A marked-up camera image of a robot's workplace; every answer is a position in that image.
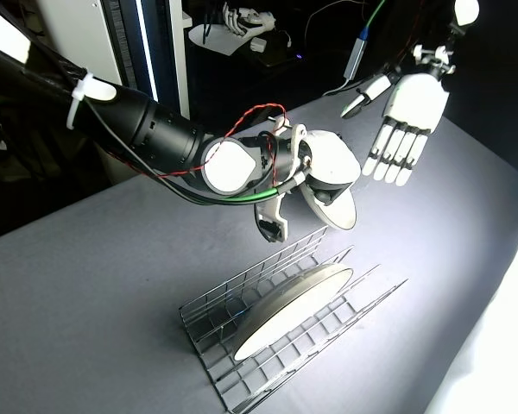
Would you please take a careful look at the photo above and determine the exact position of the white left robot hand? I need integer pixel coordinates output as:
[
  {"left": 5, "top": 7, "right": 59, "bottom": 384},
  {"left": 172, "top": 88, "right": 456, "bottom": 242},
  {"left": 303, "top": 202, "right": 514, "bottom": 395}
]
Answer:
[{"left": 339, "top": 71, "right": 452, "bottom": 187}]

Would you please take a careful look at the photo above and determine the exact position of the white robot column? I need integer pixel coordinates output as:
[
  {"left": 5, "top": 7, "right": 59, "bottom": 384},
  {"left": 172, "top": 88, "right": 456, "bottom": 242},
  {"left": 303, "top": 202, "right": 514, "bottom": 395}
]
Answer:
[{"left": 38, "top": 0, "right": 191, "bottom": 120}]

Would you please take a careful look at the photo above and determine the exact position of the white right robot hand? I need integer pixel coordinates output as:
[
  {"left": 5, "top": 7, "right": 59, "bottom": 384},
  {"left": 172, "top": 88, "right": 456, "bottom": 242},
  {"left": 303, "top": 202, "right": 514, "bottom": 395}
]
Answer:
[{"left": 299, "top": 129, "right": 362, "bottom": 204}]

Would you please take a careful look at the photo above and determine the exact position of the white cable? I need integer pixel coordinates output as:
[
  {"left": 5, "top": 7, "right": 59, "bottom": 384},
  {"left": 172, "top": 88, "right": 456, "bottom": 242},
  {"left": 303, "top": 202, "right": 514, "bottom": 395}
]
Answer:
[{"left": 322, "top": 77, "right": 351, "bottom": 98}]

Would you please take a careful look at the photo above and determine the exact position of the green cable with blue plug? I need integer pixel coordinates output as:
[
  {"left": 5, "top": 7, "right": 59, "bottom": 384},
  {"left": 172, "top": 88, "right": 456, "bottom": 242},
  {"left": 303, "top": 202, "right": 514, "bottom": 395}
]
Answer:
[{"left": 357, "top": 0, "right": 388, "bottom": 41}]

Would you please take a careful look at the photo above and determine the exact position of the silver usb hub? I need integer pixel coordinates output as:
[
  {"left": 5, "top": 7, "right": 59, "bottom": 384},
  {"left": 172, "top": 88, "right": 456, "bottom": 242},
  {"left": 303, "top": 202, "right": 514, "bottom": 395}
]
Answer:
[{"left": 343, "top": 36, "right": 368, "bottom": 81}]

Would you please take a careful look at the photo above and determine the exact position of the black device with blue light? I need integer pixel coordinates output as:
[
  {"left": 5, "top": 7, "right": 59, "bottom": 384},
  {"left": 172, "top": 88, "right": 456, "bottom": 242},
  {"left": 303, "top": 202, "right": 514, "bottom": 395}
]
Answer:
[{"left": 258, "top": 41, "right": 307, "bottom": 69}]

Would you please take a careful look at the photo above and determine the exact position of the silver wire rack shelf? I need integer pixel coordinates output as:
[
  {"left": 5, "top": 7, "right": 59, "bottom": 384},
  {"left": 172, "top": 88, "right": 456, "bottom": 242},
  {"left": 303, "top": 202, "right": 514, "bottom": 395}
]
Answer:
[{"left": 179, "top": 226, "right": 409, "bottom": 413}]

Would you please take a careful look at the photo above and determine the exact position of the white skeletal spare hand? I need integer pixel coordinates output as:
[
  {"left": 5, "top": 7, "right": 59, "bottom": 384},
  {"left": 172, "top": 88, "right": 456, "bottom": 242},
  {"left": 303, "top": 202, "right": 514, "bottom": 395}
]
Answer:
[{"left": 221, "top": 1, "right": 277, "bottom": 38}]

